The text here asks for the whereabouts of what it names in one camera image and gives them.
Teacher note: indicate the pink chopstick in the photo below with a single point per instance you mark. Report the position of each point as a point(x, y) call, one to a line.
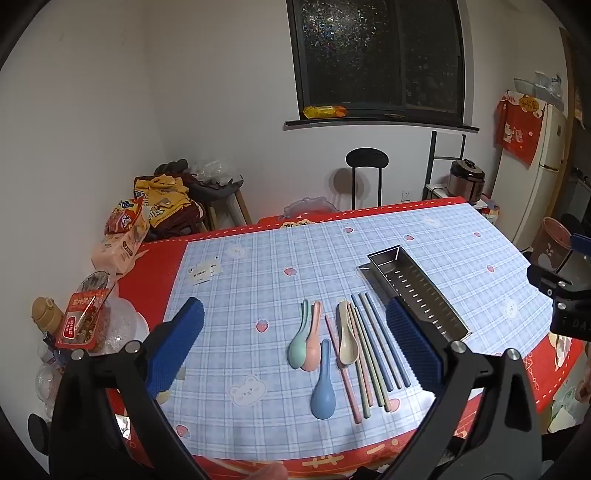
point(361, 401)
point(348, 392)

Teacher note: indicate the black metal rack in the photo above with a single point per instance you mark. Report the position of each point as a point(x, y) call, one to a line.
point(434, 157)

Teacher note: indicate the blue plaid table mat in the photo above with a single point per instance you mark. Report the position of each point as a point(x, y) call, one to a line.
point(258, 286)

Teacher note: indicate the green spoon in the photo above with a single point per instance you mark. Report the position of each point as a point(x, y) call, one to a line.
point(298, 353)

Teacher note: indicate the white paper label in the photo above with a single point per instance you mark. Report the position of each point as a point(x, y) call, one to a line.
point(213, 267)
point(197, 273)

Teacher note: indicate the colourful small box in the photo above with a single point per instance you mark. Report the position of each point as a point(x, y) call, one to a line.
point(490, 211)

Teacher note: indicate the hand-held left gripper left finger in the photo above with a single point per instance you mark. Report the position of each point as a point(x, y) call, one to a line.
point(178, 341)

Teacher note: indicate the clear plastic bag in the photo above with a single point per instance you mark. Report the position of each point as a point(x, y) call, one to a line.
point(212, 170)

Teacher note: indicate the person's left hand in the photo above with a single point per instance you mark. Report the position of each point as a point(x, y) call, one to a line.
point(270, 473)

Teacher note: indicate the black windowsill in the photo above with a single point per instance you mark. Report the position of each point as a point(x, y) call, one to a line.
point(369, 124)

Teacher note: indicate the wooden stool grey seat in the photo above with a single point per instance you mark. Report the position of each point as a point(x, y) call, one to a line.
point(217, 194)

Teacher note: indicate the small brown sill dish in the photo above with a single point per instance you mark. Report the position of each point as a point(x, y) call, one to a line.
point(388, 115)

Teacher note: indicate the clear plastic bottle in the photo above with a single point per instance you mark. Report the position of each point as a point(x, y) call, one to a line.
point(46, 378)

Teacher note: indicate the black chair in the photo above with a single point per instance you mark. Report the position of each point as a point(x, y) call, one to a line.
point(367, 158)

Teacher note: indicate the clear plastic containers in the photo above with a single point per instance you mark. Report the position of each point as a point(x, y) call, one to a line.
point(540, 90)

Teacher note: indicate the red printed cloth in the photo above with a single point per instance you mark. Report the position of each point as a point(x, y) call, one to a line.
point(517, 129)

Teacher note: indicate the pink package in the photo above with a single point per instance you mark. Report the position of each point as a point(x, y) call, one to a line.
point(117, 251)

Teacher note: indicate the clear plastic container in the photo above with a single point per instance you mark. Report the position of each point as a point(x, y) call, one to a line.
point(127, 323)

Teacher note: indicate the metal utensil tray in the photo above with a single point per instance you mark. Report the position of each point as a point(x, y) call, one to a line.
point(415, 281)

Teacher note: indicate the blue spoon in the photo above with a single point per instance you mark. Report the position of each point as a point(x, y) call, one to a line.
point(323, 397)

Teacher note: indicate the beige spoon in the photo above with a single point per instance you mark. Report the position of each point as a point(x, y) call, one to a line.
point(348, 350)

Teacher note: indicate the wooden door frame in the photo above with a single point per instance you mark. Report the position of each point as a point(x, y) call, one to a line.
point(567, 69)

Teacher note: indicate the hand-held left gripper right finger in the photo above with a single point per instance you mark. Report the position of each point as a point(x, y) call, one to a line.
point(415, 341)

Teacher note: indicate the dark cloth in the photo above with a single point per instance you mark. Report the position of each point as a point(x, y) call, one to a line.
point(171, 167)

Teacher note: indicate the white wall outlet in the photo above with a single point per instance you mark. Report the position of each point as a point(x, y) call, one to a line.
point(406, 194)

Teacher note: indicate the clear plastic bowl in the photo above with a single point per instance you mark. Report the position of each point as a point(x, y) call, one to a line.
point(311, 206)

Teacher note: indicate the blue chopstick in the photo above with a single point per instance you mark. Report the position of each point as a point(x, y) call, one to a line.
point(390, 369)
point(399, 364)

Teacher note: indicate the dark window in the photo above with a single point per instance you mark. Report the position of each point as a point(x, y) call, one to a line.
point(369, 55)

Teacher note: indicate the brown trash bin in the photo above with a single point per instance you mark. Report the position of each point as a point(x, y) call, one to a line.
point(547, 244)

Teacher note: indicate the white fridge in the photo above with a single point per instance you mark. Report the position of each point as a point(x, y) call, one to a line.
point(540, 184)

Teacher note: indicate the brown rice cooker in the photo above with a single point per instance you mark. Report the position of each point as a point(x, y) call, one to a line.
point(466, 182)

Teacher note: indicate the yellow and maroon clothes pile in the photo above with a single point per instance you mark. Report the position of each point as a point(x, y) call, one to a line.
point(166, 203)

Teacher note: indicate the yellow snack packet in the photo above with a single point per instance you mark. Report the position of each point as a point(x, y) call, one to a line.
point(323, 111)

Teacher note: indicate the beige bottle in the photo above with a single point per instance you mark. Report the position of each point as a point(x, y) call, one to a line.
point(46, 316)

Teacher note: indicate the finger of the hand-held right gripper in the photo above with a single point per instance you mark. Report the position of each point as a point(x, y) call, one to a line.
point(545, 279)
point(581, 242)

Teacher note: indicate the red snack bag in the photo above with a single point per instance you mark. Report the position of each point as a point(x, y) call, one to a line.
point(127, 219)

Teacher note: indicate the pink spoon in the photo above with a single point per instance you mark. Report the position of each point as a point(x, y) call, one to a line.
point(313, 357)

